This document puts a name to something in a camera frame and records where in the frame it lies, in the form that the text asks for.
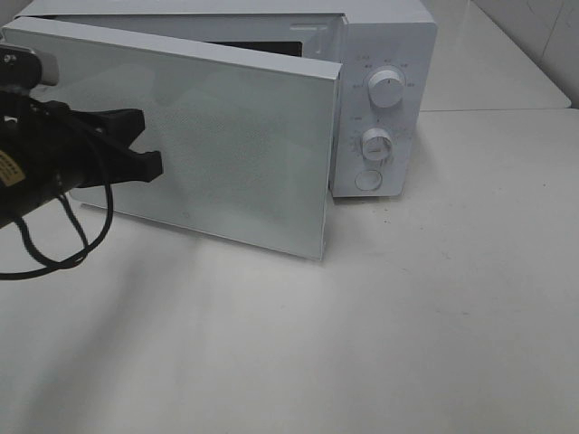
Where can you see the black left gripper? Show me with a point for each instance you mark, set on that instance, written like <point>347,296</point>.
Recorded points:
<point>38,148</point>

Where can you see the round microwave door button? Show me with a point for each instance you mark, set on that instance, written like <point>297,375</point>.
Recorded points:
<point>368,180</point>

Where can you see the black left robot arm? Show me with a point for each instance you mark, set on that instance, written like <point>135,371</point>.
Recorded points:
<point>28,196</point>

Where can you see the white lower microwave knob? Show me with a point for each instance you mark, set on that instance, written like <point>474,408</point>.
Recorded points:
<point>376,144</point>

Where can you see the white microwave knob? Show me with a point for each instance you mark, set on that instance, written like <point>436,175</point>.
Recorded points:
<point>385,87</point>
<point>376,144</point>

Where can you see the white upper microwave knob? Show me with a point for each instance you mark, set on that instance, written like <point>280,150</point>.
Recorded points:
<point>385,87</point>

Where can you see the white microwave oven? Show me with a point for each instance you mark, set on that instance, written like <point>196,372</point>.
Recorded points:
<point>384,49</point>

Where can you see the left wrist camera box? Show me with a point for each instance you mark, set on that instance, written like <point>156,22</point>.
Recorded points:
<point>23,69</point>

